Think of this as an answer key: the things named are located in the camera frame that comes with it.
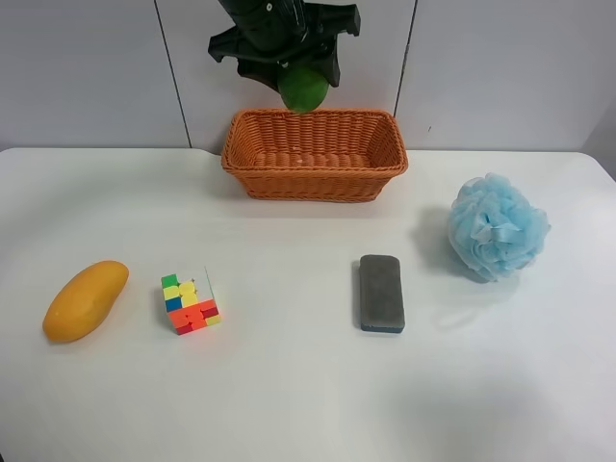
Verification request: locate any yellow mango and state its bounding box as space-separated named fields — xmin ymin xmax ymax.
xmin=42 ymin=260 xmax=129 ymax=343

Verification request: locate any grey blue board eraser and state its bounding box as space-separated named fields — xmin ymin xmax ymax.
xmin=359 ymin=254 xmax=405 ymax=334

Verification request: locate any multicolour puzzle cube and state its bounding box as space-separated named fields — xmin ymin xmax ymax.
xmin=161 ymin=267 xmax=221 ymax=335

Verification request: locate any orange woven basket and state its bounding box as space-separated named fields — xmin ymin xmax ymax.
xmin=221 ymin=109 xmax=408 ymax=203

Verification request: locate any green lemon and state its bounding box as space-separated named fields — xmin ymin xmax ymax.
xmin=277 ymin=66 xmax=329 ymax=113

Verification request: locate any blue mesh bath sponge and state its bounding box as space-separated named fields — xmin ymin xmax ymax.
xmin=448 ymin=173 xmax=551 ymax=281

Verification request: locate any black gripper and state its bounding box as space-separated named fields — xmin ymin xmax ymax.
xmin=208 ymin=0 xmax=361 ymax=92

